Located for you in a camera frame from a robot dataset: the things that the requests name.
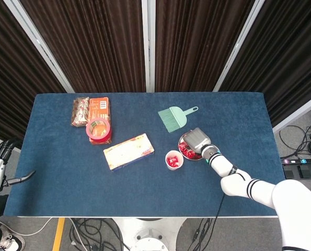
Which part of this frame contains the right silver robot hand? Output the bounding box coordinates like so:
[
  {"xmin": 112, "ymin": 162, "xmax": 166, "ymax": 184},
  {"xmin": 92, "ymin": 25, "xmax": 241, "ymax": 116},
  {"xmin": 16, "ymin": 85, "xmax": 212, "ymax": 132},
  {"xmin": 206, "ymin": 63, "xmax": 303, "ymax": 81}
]
[{"xmin": 183, "ymin": 127, "xmax": 212, "ymax": 155}]

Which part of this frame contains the silver metal plate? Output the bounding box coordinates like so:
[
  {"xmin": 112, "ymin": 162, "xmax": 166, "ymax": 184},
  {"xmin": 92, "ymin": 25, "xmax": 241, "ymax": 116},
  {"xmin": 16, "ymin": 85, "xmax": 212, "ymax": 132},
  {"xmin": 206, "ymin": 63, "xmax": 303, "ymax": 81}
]
[{"xmin": 178, "ymin": 132, "xmax": 205, "ymax": 162}]

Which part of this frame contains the mint green hand brush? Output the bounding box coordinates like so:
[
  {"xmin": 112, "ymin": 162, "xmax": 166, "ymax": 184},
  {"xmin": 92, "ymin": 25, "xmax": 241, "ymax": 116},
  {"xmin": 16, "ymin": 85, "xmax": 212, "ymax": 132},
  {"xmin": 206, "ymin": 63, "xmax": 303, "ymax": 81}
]
[{"xmin": 157, "ymin": 106, "xmax": 199, "ymax": 134}]

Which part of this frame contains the white paper cup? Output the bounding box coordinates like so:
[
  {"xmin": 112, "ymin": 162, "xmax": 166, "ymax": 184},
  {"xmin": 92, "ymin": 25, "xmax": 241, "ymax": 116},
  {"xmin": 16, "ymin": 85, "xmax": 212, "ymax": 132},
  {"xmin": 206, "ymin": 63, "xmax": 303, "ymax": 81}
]
[{"xmin": 165, "ymin": 150, "xmax": 185, "ymax": 172}]

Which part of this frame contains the long yellow blue box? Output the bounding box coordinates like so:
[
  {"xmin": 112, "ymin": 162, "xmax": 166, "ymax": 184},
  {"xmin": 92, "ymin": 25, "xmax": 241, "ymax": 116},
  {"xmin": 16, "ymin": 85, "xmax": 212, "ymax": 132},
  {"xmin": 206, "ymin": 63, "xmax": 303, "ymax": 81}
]
[{"xmin": 102, "ymin": 133, "xmax": 155, "ymax": 173}]

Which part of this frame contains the blue table cloth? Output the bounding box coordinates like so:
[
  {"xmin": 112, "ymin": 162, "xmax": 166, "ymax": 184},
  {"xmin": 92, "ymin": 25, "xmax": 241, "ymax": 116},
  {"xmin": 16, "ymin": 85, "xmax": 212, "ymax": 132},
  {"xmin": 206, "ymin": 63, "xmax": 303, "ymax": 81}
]
[{"xmin": 3, "ymin": 92, "xmax": 288, "ymax": 218}]

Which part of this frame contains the black white sneaker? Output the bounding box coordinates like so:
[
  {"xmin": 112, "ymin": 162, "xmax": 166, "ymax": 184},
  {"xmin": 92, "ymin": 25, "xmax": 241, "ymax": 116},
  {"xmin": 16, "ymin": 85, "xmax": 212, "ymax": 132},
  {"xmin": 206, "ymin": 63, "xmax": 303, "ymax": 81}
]
[{"xmin": 0, "ymin": 224, "xmax": 26, "ymax": 251}]

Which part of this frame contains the yellow floor tape strip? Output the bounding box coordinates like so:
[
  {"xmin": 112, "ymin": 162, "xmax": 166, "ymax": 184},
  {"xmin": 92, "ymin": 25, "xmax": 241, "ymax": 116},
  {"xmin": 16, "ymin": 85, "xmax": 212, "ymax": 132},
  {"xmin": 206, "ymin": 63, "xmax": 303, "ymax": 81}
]
[{"xmin": 52, "ymin": 218, "xmax": 66, "ymax": 251}]

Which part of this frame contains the brown fabric divider panel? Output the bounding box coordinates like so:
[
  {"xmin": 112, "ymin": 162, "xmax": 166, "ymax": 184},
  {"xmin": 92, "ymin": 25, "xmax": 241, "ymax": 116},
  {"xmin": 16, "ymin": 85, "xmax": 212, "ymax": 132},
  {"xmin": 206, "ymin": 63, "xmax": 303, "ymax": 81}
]
[
  {"xmin": 219, "ymin": 0, "xmax": 311, "ymax": 128},
  {"xmin": 155, "ymin": 0, "xmax": 257, "ymax": 93},
  {"xmin": 19, "ymin": 0, "xmax": 147, "ymax": 93},
  {"xmin": 0, "ymin": 0, "xmax": 67, "ymax": 141}
]

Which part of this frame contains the red tape roll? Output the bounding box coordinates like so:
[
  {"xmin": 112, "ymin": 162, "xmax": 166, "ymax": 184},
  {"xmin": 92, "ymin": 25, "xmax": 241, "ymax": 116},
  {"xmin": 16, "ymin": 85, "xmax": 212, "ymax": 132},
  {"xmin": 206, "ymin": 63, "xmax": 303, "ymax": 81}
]
[{"xmin": 85, "ymin": 118, "xmax": 112, "ymax": 141}]

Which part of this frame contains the orange cardboard box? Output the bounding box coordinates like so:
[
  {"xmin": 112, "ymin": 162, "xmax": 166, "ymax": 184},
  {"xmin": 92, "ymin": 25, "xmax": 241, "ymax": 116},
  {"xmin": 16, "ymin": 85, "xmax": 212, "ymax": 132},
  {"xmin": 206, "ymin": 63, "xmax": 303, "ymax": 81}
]
[{"xmin": 88, "ymin": 97, "xmax": 112, "ymax": 145}]

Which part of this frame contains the beige red snack packet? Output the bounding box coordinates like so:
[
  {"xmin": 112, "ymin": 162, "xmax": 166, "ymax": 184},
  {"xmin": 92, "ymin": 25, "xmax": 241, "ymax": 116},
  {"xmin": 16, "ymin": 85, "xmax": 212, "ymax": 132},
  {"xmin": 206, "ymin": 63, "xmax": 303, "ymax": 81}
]
[{"xmin": 71, "ymin": 96, "xmax": 90, "ymax": 128}]

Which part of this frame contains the black numbered pedal strip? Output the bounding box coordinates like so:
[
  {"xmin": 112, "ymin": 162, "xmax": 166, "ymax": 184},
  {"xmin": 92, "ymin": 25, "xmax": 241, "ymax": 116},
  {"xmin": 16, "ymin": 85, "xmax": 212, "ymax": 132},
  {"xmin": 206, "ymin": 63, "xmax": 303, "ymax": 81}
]
[{"xmin": 280, "ymin": 156, "xmax": 311, "ymax": 180}]

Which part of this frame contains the white floor cable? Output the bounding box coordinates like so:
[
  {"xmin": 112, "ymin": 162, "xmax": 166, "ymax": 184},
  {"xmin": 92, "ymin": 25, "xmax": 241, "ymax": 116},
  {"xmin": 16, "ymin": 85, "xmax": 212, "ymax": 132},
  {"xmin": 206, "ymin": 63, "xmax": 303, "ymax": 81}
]
[{"xmin": 0, "ymin": 217, "xmax": 53, "ymax": 236}]

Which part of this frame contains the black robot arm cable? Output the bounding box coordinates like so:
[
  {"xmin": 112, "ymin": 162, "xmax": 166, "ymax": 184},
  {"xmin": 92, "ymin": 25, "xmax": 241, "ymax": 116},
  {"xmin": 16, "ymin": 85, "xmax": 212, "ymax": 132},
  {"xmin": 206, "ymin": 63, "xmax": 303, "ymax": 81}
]
[{"xmin": 209, "ymin": 195, "xmax": 225, "ymax": 236}]

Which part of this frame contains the white table frame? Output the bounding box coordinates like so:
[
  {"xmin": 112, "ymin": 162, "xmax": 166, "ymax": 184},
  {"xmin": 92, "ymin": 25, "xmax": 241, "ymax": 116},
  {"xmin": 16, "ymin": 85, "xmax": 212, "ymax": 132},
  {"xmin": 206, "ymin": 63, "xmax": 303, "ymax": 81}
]
[{"xmin": 5, "ymin": 214, "xmax": 278, "ymax": 219}]

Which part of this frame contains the white divider frame post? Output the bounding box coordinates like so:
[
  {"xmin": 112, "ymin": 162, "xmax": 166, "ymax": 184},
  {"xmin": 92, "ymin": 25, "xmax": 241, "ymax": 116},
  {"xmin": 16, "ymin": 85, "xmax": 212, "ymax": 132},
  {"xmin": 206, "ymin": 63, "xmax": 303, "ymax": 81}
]
[
  {"xmin": 141, "ymin": 0, "xmax": 156, "ymax": 93},
  {"xmin": 3, "ymin": 0, "xmax": 75, "ymax": 94},
  {"xmin": 212, "ymin": 0, "xmax": 266, "ymax": 92},
  {"xmin": 272, "ymin": 90, "xmax": 311, "ymax": 134}
]

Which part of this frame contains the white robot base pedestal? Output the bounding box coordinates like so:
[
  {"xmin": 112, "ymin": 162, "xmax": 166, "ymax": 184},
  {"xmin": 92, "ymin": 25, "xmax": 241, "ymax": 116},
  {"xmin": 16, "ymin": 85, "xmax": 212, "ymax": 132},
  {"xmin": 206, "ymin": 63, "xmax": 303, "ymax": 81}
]
[{"xmin": 112, "ymin": 217, "xmax": 188, "ymax": 251}]

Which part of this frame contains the black floor cable bundle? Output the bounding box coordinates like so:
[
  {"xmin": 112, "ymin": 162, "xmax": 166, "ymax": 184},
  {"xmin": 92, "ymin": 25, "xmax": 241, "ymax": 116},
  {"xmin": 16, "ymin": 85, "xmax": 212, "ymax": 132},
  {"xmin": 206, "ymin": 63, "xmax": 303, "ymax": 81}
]
[{"xmin": 68, "ymin": 218, "xmax": 131, "ymax": 251}]

